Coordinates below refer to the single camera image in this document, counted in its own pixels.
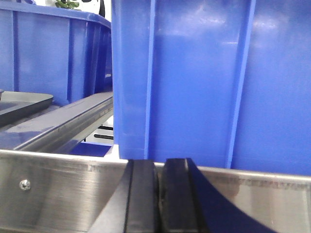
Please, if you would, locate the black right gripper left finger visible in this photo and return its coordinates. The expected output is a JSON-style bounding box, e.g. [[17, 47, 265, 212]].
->
[[88, 160, 159, 233]]

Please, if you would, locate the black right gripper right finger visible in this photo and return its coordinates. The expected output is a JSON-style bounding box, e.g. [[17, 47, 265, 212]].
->
[[161, 158, 273, 233]]

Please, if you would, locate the silver metal tray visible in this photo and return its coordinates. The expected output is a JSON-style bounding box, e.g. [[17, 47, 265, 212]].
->
[[0, 89, 53, 127]]

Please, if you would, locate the blue bin below centre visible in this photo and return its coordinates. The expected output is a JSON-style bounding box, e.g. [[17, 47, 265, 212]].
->
[[68, 142, 112, 157]]

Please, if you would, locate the large blue plastic bin centre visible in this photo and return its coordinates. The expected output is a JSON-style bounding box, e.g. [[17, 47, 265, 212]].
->
[[112, 0, 311, 175]]

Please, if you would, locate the blue plastic bin left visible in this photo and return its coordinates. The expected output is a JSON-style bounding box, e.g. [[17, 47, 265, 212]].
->
[[0, 0, 112, 105]]

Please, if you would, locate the stainless steel shelf rail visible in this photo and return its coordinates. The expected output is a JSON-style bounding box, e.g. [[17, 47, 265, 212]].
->
[[0, 150, 311, 233]]

